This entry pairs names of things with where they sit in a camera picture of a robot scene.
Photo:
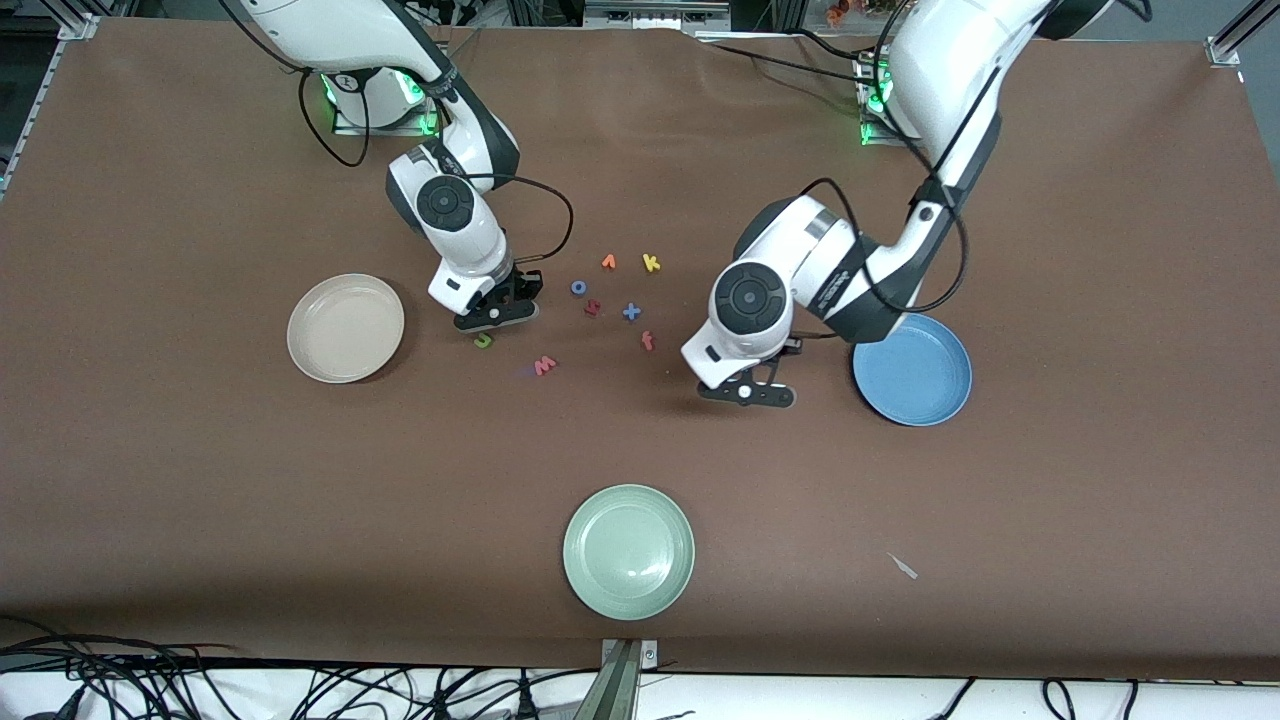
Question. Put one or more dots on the pale green plate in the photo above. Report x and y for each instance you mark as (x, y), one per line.
(628, 552)

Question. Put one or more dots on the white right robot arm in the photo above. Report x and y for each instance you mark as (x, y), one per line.
(330, 30)

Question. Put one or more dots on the brown paper table cover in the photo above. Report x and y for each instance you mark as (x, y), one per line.
(640, 450)

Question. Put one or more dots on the metal table edge bracket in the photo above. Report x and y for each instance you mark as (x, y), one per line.
(622, 680)

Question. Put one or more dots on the aluminium frame profile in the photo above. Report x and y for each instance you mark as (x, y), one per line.
(1235, 40)
(45, 90)

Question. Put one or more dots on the beige brown plate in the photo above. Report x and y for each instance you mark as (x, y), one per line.
(345, 328)

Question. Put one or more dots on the pink letter w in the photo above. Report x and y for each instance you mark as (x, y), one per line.
(544, 366)

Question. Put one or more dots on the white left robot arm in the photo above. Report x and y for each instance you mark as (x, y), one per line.
(940, 60)

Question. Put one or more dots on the blue plate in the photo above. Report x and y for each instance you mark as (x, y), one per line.
(920, 385)

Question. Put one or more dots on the grey equipment box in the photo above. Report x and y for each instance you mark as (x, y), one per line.
(655, 12)

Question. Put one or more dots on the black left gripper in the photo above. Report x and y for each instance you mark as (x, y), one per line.
(786, 349)

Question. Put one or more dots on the small grey paper scrap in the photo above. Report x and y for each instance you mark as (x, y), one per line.
(903, 566)

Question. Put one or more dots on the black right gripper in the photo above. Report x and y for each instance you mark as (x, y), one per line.
(524, 284)

